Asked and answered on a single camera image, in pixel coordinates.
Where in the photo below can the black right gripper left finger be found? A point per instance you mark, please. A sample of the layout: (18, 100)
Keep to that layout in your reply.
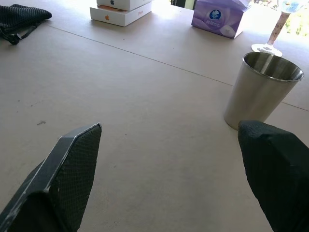
(60, 178)

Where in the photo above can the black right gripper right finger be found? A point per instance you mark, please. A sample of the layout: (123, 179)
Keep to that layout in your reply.
(277, 169)

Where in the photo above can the black fabric pouch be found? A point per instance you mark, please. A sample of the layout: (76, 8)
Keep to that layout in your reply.
(17, 19)

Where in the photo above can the stainless steel cup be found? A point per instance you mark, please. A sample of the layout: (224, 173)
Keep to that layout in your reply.
(256, 91)

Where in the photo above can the stemmed glass with white base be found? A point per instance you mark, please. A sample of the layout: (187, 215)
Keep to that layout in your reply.
(275, 36)

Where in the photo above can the purple tissue box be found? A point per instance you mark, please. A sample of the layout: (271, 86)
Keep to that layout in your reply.
(217, 19)

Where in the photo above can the white box with orange logo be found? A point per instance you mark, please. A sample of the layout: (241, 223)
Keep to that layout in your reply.
(118, 15)

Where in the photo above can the white box with dark logo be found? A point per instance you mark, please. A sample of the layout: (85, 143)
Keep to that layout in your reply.
(125, 3)

